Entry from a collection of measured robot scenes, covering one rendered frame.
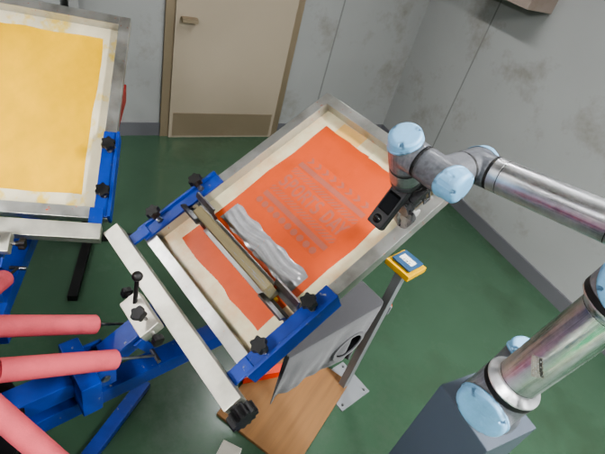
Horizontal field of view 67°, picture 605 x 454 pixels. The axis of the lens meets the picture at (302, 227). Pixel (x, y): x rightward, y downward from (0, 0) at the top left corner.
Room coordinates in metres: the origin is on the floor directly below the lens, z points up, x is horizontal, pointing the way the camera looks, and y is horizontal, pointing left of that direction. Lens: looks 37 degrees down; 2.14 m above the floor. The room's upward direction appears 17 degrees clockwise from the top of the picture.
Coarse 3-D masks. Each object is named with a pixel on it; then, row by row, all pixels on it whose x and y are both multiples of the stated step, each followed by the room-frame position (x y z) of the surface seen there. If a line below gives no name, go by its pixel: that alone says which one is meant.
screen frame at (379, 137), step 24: (312, 120) 1.46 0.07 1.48; (360, 120) 1.42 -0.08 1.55; (264, 144) 1.34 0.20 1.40; (384, 144) 1.32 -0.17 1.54; (240, 168) 1.25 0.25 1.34; (216, 192) 1.19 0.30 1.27; (432, 216) 1.11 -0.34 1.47; (384, 240) 1.01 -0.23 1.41; (168, 264) 0.93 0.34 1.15; (360, 264) 0.94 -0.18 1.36; (192, 288) 0.87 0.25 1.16; (336, 288) 0.88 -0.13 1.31; (216, 312) 0.81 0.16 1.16; (216, 336) 0.75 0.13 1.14
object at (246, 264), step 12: (204, 216) 1.02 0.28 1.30; (216, 228) 0.98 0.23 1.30; (228, 240) 0.94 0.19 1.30; (228, 252) 0.96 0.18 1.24; (240, 252) 0.91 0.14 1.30; (240, 264) 0.88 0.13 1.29; (252, 264) 0.88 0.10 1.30; (252, 276) 0.85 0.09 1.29; (264, 276) 0.85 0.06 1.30; (264, 288) 0.82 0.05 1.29
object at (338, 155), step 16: (304, 144) 1.37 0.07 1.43; (320, 144) 1.37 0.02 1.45; (336, 144) 1.37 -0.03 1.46; (288, 160) 1.31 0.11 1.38; (320, 160) 1.31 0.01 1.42; (336, 160) 1.31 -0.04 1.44; (352, 160) 1.30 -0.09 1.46; (272, 176) 1.26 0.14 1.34; (256, 192) 1.20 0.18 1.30; (224, 208) 1.15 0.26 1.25; (256, 208) 1.14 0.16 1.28; (224, 224) 1.09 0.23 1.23; (272, 224) 1.09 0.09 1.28; (192, 240) 1.04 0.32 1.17; (208, 240) 1.04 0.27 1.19; (240, 240) 1.04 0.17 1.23; (208, 256) 0.99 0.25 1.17; (224, 256) 0.99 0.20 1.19; (224, 272) 0.94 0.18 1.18
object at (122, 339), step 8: (128, 320) 0.74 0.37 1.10; (160, 320) 0.75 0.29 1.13; (120, 328) 0.72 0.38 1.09; (128, 328) 0.72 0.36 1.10; (112, 336) 0.70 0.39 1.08; (120, 336) 0.70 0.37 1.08; (128, 336) 0.70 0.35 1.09; (136, 336) 0.70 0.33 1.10; (104, 344) 0.68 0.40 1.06; (112, 344) 0.68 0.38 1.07; (120, 344) 0.68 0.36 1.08; (128, 344) 0.68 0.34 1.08; (120, 352) 0.67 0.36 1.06; (128, 352) 0.68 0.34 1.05
